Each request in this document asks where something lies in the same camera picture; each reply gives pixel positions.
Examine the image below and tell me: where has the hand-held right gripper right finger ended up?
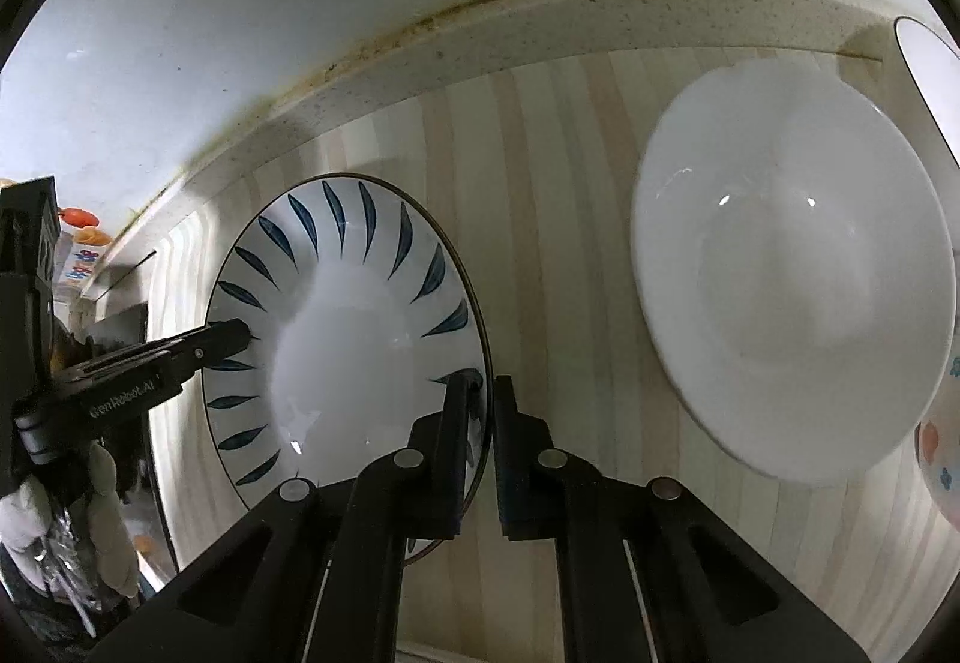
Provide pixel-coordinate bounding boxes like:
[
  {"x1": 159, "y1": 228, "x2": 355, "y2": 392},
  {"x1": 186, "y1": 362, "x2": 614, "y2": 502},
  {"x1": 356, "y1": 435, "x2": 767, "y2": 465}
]
[{"x1": 495, "y1": 375, "x2": 872, "y2": 663}]

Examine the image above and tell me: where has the person's left hand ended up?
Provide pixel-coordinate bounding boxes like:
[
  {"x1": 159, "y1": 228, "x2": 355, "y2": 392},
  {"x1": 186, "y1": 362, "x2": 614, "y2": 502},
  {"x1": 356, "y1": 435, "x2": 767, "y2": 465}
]
[{"x1": 0, "y1": 442, "x2": 143, "y2": 602}]

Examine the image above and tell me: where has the white bowl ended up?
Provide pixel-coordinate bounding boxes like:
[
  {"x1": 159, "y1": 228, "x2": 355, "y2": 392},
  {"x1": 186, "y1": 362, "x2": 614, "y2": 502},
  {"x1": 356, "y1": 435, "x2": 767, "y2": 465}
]
[{"x1": 892, "y1": 16, "x2": 960, "y2": 173}]

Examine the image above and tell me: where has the colourful wall sticker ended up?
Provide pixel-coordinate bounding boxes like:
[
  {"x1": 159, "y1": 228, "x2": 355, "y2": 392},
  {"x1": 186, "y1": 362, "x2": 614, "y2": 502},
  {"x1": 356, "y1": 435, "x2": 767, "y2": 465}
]
[{"x1": 56, "y1": 205, "x2": 115, "y2": 293}]

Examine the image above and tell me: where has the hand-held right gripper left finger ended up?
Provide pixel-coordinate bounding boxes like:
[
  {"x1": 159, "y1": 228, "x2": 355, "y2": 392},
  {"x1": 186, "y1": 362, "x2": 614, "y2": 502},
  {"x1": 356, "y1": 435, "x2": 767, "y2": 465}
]
[{"x1": 90, "y1": 374, "x2": 490, "y2": 663}]

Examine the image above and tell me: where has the speckled beige counter ledge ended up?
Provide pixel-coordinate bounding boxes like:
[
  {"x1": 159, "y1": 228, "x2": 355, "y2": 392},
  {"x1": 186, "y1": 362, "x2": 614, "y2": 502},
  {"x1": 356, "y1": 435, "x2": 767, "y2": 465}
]
[{"x1": 97, "y1": 0, "x2": 905, "y2": 259}]

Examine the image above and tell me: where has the floral print bowl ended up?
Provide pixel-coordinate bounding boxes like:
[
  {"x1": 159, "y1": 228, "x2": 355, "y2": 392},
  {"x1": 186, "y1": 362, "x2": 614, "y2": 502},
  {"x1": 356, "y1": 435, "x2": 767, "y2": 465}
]
[{"x1": 913, "y1": 354, "x2": 960, "y2": 533}]

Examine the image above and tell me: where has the blue leaf pattern plate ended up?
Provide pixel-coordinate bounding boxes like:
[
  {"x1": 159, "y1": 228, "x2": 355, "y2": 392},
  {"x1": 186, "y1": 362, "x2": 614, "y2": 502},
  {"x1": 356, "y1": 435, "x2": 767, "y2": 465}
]
[{"x1": 201, "y1": 173, "x2": 494, "y2": 563}]

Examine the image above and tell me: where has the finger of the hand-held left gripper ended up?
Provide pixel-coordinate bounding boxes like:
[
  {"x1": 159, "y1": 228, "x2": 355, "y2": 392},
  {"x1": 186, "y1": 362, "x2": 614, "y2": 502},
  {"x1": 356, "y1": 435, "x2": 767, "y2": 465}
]
[{"x1": 15, "y1": 318, "x2": 253, "y2": 445}]

